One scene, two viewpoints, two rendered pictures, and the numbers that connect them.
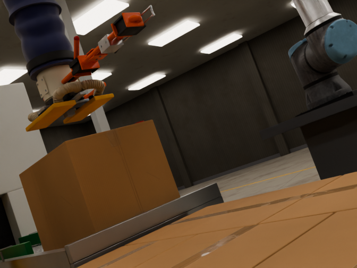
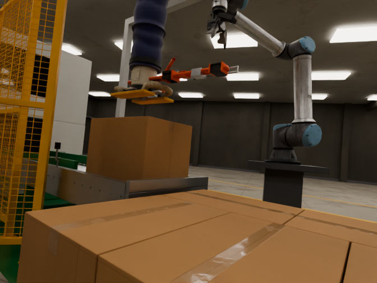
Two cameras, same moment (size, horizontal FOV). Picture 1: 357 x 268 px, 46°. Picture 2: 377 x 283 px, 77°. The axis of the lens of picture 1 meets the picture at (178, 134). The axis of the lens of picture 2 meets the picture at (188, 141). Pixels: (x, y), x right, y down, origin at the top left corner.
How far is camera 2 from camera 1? 0.48 m
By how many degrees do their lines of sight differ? 12
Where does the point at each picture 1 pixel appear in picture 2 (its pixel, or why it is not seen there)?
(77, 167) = (148, 135)
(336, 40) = (310, 133)
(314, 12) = (304, 114)
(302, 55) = (283, 131)
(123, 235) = (158, 187)
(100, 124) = (120, 107)
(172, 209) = (185, 182)
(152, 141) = (187, 138)
